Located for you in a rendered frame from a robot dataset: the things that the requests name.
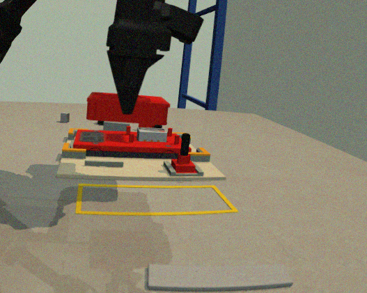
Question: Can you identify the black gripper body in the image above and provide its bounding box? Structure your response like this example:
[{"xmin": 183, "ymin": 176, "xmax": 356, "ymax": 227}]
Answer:
[{"xmin": 106, "ymin": 0, "xmax": 172, "ymax": 54}]

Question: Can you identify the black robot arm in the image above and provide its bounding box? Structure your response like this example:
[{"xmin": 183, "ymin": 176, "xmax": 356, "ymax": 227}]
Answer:
[{"xmin": 0, "ymin": 0, "xmax": 204, "ymax": 63}]

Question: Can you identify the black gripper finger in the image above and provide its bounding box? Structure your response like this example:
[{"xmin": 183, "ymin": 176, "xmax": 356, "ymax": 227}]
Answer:
[{"xmin": 107, "ymin": 50, "xmax": 164, "ymax": 115}]

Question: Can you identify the yellow rectangular outline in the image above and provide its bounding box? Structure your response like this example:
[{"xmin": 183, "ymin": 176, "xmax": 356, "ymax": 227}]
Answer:
[{"xmin": 75, "ymin": 184, "xmax": 238, "ymax": 216}]

